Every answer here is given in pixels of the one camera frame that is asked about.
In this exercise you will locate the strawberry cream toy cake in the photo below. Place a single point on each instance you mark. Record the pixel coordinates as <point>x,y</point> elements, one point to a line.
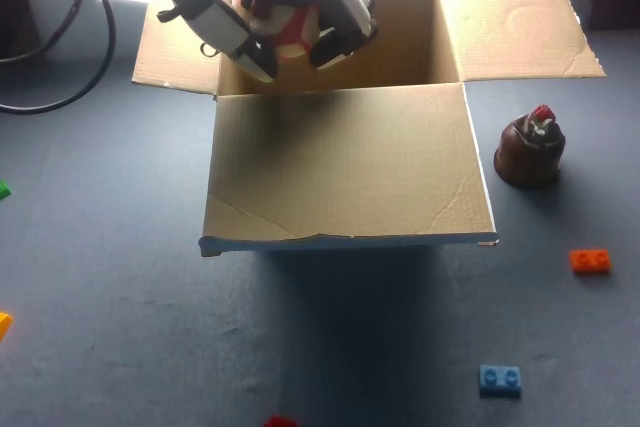
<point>295,32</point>

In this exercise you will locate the cardboard box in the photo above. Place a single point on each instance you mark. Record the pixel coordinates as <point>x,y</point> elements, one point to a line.
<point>345,162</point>

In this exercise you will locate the chocolate toy cake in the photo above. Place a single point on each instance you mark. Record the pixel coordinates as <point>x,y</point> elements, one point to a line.
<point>525,157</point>

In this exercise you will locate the green toy brick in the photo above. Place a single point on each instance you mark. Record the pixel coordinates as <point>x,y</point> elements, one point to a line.
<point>4,191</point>

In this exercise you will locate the grey table cloth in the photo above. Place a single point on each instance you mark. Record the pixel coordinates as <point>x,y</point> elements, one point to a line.
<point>125,322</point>

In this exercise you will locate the orange toy brick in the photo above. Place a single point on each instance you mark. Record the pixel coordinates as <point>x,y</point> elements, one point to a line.
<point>590,262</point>

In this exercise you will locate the yellow toy brick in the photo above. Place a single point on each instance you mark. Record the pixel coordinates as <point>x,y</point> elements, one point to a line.
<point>4,326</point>

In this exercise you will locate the red toy brick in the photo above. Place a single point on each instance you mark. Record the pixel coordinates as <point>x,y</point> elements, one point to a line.
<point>280,422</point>

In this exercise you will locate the blue toy brick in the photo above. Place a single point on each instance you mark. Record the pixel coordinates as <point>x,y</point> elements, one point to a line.
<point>500,381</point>

